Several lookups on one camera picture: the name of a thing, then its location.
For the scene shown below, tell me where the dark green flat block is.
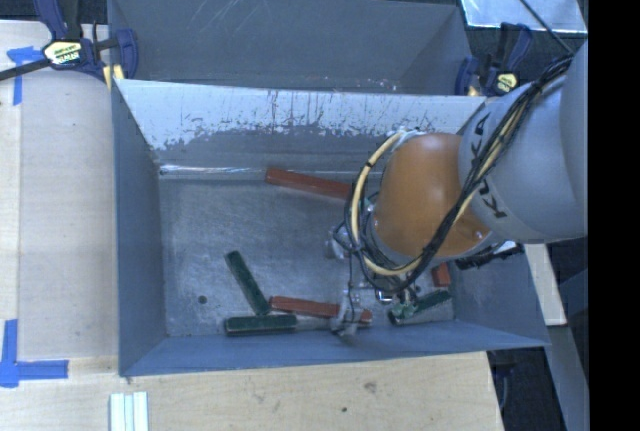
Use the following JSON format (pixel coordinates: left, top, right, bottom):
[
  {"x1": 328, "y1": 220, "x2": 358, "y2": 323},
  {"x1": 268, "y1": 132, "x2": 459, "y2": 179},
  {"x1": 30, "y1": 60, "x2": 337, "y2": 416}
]
[
  {"x1": 388, "y1": 288, "x2": 454, "y2": 327},
  {"x1": 224, "y1": 250, "x2": 270, "y2": 316},
  {"x1": 224, "y1": 312, "x2": 299, "y2": 337}
]

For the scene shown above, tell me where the pale wood board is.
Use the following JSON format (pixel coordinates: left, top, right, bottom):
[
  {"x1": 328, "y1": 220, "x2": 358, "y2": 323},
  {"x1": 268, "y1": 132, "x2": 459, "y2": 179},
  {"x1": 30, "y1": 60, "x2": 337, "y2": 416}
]
[{"x1": 17, "y1": 67, "x2": 121, "y2": 363}]

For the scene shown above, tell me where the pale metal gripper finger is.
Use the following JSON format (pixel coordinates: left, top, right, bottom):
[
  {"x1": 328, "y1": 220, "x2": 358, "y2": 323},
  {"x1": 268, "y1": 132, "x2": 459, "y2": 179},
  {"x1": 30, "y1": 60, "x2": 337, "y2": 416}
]
[
  {"x1": 330, "y1": 316, "x2": 362, "y2": 339},
  {"x1": 340, "y1": 290, "x2": 362, "y2": 316}
]

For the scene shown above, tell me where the red-brown block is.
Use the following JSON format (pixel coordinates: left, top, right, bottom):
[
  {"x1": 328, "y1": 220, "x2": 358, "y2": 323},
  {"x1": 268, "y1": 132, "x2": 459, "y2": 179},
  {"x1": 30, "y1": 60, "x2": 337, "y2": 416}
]
[
  {"x1": 430, "y1": 262, "x2": 453, "y2": 289},
  {"x1": 268, "y1": 295, "x2": 374, "y2": 324},
  {"x1": 264, "y1": 166, "x2": 352, "y2": 201}
]

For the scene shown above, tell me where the grey metal bin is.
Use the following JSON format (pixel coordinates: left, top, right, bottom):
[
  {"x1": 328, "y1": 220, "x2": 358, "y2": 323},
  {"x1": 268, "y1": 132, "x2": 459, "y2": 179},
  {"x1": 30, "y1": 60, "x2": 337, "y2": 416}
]
[{"x1": 104, "y1": 0, "x2": 552, "y2": 378}]

